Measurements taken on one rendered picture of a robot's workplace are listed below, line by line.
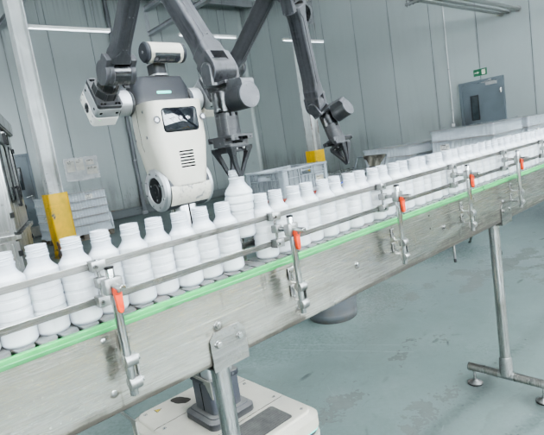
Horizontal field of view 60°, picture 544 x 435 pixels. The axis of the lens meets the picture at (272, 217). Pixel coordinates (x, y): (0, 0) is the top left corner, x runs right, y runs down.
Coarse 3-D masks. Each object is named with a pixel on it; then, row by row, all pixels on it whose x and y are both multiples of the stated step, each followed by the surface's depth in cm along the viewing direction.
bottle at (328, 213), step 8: (320, 184) 134; (320, 192) 134; (328, 192) 134; (320, 208) 134; (328, 208) 133; (320, 216) 134; (328, 216) 134; (336, 216) 135; (328, 232) 134; (336, 232) 135
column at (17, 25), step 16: (16, 0) 768; (16, 16) 768; (16, 32) 768; (16, 48) 760; (32, 48) 773; (16, 64) 776; (32, 64) 783; (32, 80) 784; (32, 96) 784; (32, 112) 774; (32, 128) 785; (48, 128) 791; (48, 144) 801; (48, 160) 802; (48, 176) 802; (48, 192) 792
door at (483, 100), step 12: (468, 84) 1082; (480, 84) 1063; (492, 84) 1044; (468, 96) 1089; (480, 96) 1069; (492, 96) 1049; (504, 96) 1031; (468, 108) 1094; (480, 108) 1074; (492, 108) 1055; (504, 108) 1034; (468, 120) 1100; (480, 120) 1080; (492, 120) 1060
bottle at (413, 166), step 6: (408, 162) 165; (414, 162) 164; (408, 168) 165; (414, 168) 164; (420, 168) 165; (414, 180) 164; (420, 180) 164; (414, 186) 164; (420, 186) 164; (414, 192) 165; (420, 192) 164; (420, 198) 165; (420, 204) 165
